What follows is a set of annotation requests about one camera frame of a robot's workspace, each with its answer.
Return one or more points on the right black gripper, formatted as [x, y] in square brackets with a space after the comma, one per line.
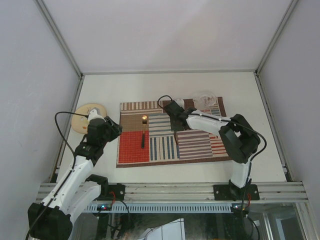
[174, 128]

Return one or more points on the round wooden plate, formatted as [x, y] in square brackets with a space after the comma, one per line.
[80, 123]

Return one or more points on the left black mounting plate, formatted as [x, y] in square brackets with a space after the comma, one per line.
[116, 191]

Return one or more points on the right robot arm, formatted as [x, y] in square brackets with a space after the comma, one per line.
[238, 137]

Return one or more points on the clear glass cup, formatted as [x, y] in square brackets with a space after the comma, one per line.
[204, 99]

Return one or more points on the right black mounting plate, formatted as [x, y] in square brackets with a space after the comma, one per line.
[226, 192]

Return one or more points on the patchwork striped placemat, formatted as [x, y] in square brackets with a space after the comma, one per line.
[147, 139]

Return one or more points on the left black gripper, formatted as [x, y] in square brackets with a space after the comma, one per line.
[115, 129]

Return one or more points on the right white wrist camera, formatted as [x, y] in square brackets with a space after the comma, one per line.
[180, 102]

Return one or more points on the perforated blue cable tray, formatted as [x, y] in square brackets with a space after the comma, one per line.
[150, 208]

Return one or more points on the aluminium front rail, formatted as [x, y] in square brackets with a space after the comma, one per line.
[269, 192]

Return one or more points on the black mounting plate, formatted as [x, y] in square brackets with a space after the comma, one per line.
[226, 192]
[116, 191]

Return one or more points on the dark handled fork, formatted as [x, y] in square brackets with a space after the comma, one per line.
[144, 123]

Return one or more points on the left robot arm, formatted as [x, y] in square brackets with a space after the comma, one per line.
[54, 217]

